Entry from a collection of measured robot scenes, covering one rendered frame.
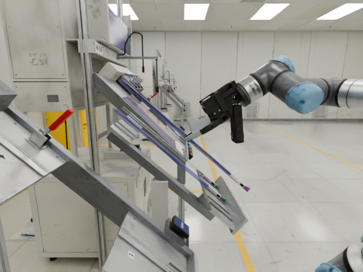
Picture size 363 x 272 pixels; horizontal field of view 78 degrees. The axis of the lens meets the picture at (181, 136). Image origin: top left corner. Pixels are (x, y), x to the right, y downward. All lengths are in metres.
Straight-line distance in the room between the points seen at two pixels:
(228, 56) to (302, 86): 7.52
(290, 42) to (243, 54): 1.57
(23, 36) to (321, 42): 8.64
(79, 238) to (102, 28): 1.29
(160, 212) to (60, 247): 1.05
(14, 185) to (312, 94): 0.62
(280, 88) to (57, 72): 1.14
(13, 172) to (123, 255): 0.24
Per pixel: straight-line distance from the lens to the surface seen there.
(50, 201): 1.64
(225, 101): 0.66
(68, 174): 0.58
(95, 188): 0.57
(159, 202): 0.83
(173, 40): 8.05
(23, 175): 0.48
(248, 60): 8.24
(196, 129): 0.64
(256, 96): 0.67
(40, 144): 0.55
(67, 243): 1.74
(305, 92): 0.61
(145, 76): 4.87
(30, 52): 1.50
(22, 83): 1.53
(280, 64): 0.70
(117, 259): 0.46
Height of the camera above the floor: 1.13
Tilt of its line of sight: 12 degrees down
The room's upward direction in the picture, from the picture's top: straight up
